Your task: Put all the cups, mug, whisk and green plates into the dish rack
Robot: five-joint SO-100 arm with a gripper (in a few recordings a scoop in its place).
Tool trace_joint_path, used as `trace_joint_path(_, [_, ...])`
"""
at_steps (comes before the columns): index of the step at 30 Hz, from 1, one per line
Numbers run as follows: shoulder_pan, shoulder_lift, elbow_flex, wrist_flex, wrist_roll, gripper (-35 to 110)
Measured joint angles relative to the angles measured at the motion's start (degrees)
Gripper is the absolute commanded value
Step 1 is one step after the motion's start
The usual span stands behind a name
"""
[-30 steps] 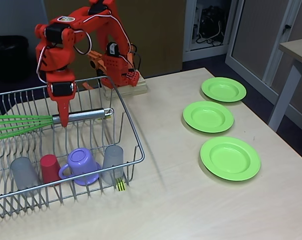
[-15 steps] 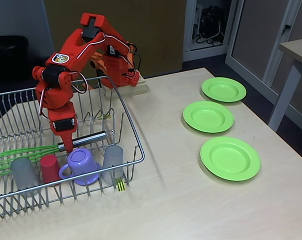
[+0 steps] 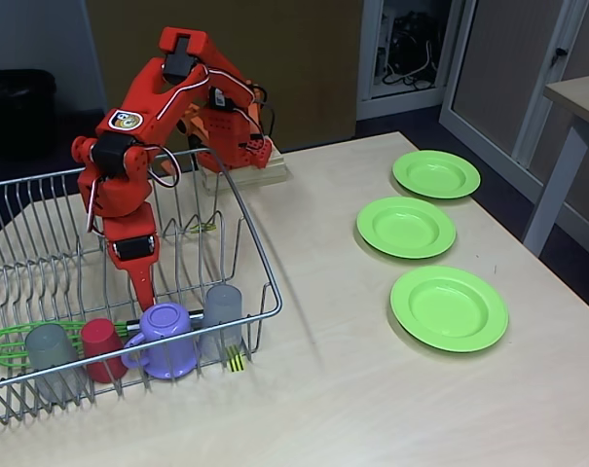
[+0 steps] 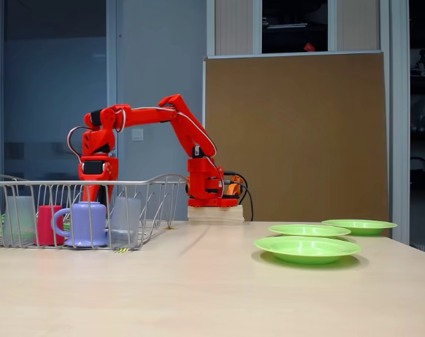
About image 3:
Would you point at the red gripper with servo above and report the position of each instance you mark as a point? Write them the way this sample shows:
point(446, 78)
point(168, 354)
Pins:
point(132, 247)

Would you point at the purple plastic mug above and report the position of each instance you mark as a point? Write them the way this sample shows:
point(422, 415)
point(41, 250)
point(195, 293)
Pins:
point(167, 350)

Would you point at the red plastic cup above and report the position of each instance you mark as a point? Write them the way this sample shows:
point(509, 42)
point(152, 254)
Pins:
point(101, 350)

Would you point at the translucent grey plastic cup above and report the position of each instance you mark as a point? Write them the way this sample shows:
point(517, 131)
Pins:
point(50, 350)
point(223, 311)

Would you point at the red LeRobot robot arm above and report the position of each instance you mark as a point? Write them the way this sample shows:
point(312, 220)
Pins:
point(143, 92)

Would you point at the yellow black striped tape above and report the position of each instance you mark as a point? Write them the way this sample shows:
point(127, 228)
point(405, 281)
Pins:
point(235, 362)

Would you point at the wooden base block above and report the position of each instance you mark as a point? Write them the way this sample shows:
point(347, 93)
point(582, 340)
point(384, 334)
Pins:
point(269, 170)

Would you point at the orange table clamp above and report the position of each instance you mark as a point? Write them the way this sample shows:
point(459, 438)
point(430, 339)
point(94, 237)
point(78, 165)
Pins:
point(189, 121)
point(256, 114)

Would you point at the brown pin board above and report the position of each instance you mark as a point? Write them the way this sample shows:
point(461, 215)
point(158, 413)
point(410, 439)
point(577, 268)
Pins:
point(128, 29)

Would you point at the green plastic plate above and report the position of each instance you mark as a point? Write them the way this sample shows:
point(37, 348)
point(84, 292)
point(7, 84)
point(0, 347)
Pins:
point(406, 227)
point(435, 174)
point(450, 309)

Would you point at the white tambour door cabinet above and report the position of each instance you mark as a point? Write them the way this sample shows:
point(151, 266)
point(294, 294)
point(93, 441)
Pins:
point(508, 73)

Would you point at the beige side table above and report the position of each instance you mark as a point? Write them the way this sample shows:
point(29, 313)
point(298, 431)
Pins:
point(581, 90)

